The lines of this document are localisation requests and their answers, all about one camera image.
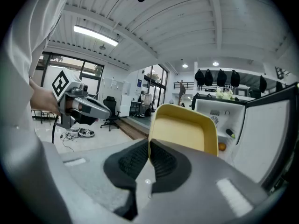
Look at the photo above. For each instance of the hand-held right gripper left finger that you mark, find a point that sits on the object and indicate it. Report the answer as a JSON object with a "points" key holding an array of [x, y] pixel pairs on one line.
{"points": [[126, 167]]}

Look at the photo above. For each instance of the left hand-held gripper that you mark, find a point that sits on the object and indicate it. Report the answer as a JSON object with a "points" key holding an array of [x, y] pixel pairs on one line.
{"points": [[63, 83]]}

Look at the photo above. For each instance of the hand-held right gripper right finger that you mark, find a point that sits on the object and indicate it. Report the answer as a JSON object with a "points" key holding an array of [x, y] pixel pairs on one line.
{"points": [[170, 169]]}

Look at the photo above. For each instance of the yellow plastic bowl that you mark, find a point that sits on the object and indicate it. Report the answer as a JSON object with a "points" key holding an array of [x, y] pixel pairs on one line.
{"points": [[184, 127]]}

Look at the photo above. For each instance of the black mini fridge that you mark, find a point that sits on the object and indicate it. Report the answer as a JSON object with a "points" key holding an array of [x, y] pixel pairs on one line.
{"points": [[261, 136]]}

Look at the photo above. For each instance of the person's left forearm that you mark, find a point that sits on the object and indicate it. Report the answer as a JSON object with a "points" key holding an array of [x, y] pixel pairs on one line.
{"points": [[44, 99]]}

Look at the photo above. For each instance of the person's left hand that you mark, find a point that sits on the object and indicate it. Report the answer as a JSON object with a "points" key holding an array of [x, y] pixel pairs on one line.
{"points": [[80, 106]]}

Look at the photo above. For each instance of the round grey floor device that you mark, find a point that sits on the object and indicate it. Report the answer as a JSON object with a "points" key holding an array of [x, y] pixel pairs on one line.
{"points": [[86, 132]]}

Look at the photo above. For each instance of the black office chair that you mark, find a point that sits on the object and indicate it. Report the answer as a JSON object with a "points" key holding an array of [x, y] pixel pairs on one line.
{"points": [[111, 106]]}

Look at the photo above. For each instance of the white cabinet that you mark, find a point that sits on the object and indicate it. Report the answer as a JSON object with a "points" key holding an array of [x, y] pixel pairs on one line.
{"points": [[125, 105]]}

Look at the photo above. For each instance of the orange fruit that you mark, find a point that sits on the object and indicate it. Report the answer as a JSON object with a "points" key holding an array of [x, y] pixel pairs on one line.
{"points": [[222, 146]]}

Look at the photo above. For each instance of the large framed window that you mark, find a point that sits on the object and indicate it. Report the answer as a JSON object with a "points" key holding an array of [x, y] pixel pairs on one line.
{"points": [[70, 66]]}

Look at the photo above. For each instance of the clothes rack with garments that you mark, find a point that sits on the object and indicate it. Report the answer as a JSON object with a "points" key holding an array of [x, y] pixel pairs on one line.
{"points": [[144, 99]]}

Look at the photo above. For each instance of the dark purple eggplant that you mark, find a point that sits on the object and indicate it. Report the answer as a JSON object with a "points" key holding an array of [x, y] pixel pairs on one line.
{"points": [[230, 133]]}

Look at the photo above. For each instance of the black bag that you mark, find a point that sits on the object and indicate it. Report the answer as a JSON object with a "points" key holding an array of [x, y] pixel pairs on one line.
{"points": [[194, 102], [208, 78], [262, 84], [221, 78], [235, 79], [279, 86], [199, 77]]}

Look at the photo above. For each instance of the round ceiling smoke detector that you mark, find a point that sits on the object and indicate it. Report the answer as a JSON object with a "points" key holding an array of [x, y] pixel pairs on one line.
{"points": [[102, 47]]}

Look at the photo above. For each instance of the glass sliding door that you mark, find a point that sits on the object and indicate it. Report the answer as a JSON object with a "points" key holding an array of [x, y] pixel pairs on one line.
{"points": [[156, 85]]}

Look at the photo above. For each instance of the wooden coat rack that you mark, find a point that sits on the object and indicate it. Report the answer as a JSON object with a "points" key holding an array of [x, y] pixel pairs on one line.
{"points": [[181, 90]]}

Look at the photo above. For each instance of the black metal railing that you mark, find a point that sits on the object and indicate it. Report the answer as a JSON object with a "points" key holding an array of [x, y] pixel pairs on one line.
{"points": [[183, 86]]}

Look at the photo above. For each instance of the long ceiling light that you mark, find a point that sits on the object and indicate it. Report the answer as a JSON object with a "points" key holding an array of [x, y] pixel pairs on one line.
{"points": [[95, 35]]}

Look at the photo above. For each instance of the white artificial flowers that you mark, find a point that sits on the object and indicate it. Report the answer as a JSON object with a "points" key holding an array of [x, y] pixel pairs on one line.
{"points": [[224, 94]]}

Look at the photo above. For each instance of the person in white shirt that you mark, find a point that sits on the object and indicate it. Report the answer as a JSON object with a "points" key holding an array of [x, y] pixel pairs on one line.
{"points": [[21, 55]]}

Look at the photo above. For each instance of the round ceiling lamp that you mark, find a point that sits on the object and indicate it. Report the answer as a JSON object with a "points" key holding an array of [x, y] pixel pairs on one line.
{"points": [[185, 66], [215, 64]]}

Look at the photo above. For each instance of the white metal shelf rack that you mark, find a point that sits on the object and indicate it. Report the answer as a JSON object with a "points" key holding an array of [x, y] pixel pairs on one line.
{"points": [[247, 72]]}

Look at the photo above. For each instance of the blue wall poster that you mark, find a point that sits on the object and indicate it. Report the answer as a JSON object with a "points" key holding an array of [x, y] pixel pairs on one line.
{"points": [[139, 83]]}

